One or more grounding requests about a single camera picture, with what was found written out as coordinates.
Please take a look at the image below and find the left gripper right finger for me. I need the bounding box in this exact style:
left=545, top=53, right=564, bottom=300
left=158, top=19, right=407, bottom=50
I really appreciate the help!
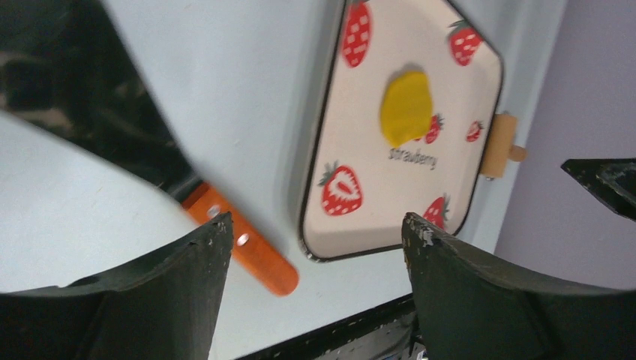
left=401, top=212, right=635, bottom=359

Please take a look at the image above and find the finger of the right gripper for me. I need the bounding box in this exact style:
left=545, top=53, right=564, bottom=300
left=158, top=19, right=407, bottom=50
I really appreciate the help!
left=560, top=157, right=635, bottom=221

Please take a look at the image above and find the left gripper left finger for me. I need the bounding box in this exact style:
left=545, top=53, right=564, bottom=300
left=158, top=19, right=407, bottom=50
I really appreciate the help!
left=1, top=213, right=233, bottom=359

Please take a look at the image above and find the strawberry print tray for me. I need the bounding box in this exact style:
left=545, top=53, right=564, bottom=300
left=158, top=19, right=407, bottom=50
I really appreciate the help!
left=299, top=1, right=503, bottom=261

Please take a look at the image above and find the yellow dough piece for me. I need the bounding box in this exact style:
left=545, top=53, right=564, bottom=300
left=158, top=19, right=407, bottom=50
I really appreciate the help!
left=379, top=70, right=434, bottom=148

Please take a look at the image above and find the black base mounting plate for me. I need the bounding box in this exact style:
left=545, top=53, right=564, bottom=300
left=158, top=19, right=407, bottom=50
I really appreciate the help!
left=242, top=294, right=428, bottom=359

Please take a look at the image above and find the orange handled spatula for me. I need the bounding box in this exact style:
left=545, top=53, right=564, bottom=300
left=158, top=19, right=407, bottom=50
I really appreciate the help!
left=1, top=1, right=299, bottom=296

